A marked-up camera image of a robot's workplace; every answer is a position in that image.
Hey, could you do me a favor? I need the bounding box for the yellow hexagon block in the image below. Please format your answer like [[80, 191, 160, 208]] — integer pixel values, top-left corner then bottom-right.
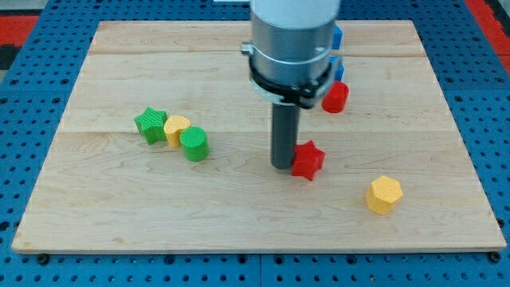
[[365, 175, 403, 215]]

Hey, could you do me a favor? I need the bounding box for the upper blue block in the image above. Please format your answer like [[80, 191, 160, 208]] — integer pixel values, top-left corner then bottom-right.
[[331, 25, 343, 50]]

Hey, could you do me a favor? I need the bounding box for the red cylinder block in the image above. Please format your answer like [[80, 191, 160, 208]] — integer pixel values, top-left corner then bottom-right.
[[321, 81, 350, 114]]

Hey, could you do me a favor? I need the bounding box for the green cylinder block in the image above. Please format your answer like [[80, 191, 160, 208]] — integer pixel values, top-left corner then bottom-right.
[[179, 126, 210, 162]]

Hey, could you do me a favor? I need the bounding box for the blue block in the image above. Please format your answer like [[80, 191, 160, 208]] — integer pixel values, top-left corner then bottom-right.
[[329, 56, 344, 81], [331, 25, 343, 50]]

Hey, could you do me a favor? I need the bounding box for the green star block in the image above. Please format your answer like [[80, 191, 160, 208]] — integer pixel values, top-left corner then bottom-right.
[[134, 107, 167, 145]]

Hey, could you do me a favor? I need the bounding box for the light wooden board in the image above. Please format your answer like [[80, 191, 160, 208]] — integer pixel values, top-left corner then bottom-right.
[[12, 21, 507, 254]]

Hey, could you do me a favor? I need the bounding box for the yellow heart block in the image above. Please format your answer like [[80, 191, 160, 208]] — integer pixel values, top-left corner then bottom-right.
[[163, 115, 191, 147]]

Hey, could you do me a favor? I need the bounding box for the lower blue block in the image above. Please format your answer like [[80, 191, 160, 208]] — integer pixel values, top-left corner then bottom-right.
[[329, 56, 344, 81]]

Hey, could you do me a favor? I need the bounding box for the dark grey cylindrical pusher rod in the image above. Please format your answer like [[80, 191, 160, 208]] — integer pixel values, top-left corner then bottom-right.
[[270, 104, 300, 170]]

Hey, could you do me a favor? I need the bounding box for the red star block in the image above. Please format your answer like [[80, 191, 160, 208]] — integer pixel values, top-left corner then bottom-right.
[[291, 140, 325, 181]]

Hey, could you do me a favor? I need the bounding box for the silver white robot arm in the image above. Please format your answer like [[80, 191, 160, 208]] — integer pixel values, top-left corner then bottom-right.
[[241, 0, 340, 109]]

